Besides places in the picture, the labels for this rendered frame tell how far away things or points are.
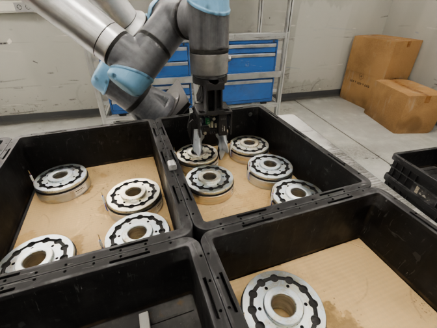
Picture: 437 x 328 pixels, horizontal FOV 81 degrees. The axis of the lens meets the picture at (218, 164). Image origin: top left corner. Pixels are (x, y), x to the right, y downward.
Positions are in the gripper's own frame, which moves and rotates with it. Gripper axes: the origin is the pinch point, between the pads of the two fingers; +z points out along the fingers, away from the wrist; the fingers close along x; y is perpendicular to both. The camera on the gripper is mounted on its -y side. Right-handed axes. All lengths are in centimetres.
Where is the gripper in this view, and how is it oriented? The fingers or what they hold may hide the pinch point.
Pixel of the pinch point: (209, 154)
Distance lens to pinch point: 64.5
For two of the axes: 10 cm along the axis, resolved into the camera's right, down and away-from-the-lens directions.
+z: 0.0, 8.4, 5.4
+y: 2.3, 5.2, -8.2
